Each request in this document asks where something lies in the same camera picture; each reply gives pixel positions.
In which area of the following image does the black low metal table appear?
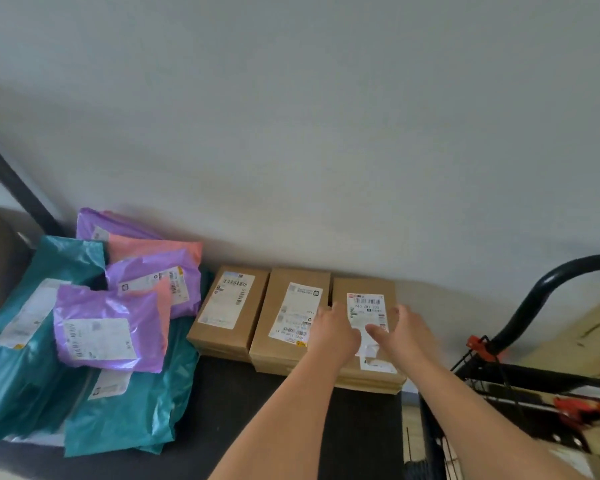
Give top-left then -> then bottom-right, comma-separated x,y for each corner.
0,353 -> 407,480

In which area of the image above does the plain teal package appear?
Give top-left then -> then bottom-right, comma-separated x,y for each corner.
0,363 -> 89,447

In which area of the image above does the person's left hand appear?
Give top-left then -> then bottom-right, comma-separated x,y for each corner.
307,302 -> 363,369

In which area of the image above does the person's left forearm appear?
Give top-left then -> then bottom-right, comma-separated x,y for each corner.
207,352 -> 357,480

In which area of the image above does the black wire mesh cart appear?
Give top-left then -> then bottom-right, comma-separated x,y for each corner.
403,254 -> 600,480

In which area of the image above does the small brown cardboard box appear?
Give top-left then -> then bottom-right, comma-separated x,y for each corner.
185,265 -> 407,396

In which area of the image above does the bulky taped cardboard box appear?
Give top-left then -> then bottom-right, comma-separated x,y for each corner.
0,205 -> 35,319

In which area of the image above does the teal package long label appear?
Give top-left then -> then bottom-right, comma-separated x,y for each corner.
0,235 -> 107,431

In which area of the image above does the black metal shelf rack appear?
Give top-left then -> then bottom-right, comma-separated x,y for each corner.
0,128 -> 65,239

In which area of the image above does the beige cabinet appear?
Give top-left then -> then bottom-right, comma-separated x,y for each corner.
519,291 -> 600,381

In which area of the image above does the person's right forearm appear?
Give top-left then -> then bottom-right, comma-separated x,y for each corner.
403,354 -> 589,480

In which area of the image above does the purple mailer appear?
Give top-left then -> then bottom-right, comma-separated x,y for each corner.
53,284 -> 167,375
104,249 -> 203,320
75,207 -> 162,242

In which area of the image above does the person's right hand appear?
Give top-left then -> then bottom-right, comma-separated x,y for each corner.
365,303 -> 441,371

